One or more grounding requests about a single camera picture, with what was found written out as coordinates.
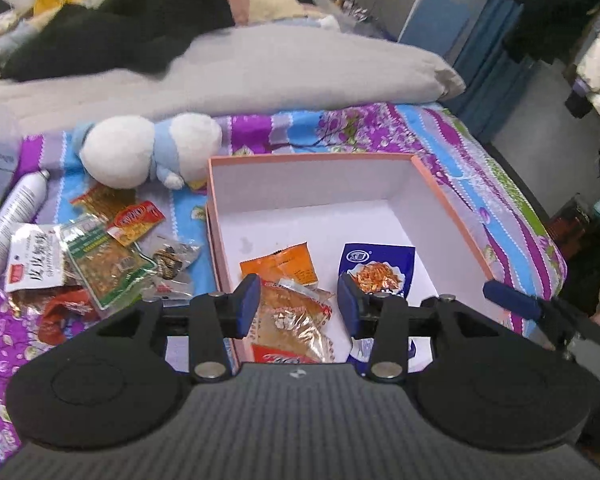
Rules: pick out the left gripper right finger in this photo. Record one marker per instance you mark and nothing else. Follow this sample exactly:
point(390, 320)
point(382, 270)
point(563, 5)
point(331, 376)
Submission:
point(381, 318)

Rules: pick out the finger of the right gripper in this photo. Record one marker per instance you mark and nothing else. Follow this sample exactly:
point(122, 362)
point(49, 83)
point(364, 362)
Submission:
point(559, 321)

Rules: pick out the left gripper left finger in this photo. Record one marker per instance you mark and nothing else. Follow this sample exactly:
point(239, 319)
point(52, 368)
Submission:
point(214, 318)

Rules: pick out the blue spicy cabbage snack bag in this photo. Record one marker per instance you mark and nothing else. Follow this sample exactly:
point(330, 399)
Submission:
point(367, 273)

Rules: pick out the clear dark snack packet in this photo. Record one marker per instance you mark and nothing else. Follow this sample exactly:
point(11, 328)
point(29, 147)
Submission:
point(173, 259)

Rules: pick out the clear brown tofu snack packet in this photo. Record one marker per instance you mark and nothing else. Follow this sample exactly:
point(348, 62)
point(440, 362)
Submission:
point(288, 327)

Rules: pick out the orange snack packet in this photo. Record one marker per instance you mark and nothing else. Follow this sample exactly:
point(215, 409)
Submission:
point(293, 262)

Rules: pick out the white red label snack packet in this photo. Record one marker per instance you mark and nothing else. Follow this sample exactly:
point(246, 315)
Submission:
point(35, 259)

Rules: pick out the green label snack packet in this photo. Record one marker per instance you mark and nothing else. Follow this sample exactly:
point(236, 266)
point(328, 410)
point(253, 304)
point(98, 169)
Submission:
point(114, 275)

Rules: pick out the pink cardboard box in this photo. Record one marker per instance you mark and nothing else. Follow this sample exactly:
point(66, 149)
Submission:
point(261, 204)

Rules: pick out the small red yellow snack packet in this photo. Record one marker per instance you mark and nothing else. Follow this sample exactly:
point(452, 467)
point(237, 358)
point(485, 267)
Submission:
point(133, 222)

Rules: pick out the red crumpled snack wrapper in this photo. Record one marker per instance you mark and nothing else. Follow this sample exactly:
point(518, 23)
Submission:
point(55, 307)

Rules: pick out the brown dried meat packet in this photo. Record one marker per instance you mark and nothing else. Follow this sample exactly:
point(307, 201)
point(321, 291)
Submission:
point(104, 202)

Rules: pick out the white blue plush toy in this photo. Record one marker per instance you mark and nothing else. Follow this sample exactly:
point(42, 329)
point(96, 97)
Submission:
point(124, 152)

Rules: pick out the white spray can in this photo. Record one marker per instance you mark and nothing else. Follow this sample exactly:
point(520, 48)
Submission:
point(21, 205)

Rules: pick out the grey duvet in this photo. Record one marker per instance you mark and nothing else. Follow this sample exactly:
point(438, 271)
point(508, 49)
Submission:
point(261, 69)

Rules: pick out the blue curtain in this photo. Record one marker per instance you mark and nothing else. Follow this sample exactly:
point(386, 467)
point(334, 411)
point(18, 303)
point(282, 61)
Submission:
point(494, 82)

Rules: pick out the blue chair back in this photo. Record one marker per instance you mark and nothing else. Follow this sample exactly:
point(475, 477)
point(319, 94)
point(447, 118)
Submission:
point(436, 25)

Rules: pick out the black clothing pile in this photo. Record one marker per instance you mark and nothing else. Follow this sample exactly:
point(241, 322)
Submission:
point(139, 35)

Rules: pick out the beige pink pillow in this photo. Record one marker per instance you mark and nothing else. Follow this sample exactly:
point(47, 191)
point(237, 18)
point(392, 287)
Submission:
point(251, 12)

